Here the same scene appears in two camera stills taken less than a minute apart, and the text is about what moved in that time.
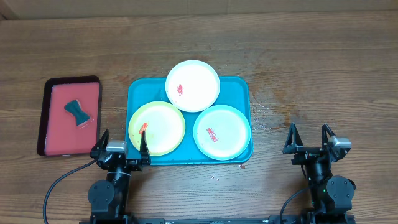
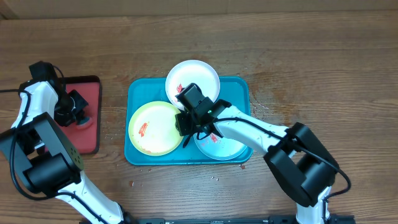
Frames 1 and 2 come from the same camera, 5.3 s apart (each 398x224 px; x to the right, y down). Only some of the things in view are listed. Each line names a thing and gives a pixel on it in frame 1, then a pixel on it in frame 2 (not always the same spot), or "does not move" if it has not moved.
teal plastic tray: (234, 91) does not move
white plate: (193, 86) does not move
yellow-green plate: (163, 125) does not move
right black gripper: (295, 145) -> (190, 129)
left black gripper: (135, 165) -> (68, 117)
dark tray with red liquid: (70, 121) does not move
